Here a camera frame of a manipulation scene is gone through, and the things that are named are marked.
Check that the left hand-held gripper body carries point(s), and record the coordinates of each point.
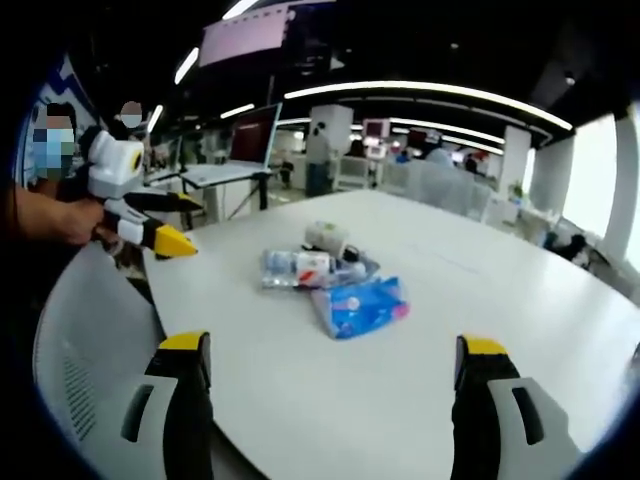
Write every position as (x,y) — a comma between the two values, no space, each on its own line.
(112,165)

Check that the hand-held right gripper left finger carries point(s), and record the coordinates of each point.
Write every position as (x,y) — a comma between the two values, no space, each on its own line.
(190,400)

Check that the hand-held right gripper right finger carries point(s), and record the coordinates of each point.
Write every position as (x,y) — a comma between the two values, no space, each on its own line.
(475,400)

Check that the clear blister pack item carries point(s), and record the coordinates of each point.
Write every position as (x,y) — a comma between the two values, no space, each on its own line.
(277,267)

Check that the blue plastic packet item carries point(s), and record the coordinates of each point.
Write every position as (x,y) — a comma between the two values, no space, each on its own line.
(362,307)

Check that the small white red-label box item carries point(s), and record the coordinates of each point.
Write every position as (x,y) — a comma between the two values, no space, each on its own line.
(312,267)

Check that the white cylindrical container item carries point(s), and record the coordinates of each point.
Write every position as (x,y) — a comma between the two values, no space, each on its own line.
(325,235)

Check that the clear plastic bag item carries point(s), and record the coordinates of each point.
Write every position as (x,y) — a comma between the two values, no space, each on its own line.
(355,270)

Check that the small black item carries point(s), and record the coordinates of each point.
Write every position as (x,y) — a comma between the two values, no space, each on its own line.
(351,252)

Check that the person's left hand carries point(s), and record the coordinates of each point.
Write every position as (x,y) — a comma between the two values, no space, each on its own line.
(82,220)

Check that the white table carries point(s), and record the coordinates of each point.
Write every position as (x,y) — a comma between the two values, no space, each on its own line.
(450,350)

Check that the white standing desk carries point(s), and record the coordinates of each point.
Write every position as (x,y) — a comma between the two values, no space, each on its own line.
(220,175)

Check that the dark red monitor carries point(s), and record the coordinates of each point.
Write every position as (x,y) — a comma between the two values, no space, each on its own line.
(250,137)

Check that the light grey chair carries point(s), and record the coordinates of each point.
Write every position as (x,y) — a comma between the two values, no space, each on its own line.
(85,325)

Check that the short ceiling light strip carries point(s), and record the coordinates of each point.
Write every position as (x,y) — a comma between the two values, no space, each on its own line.
(186,65)
(237,111)

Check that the hanging ceiling screen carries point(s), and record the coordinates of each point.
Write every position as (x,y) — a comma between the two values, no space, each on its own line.
(240,37)

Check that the frosted office partition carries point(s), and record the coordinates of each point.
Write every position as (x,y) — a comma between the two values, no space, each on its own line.
(435,187)

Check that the long curved ceiling light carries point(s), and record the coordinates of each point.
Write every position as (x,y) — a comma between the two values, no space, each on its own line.
(430,92)

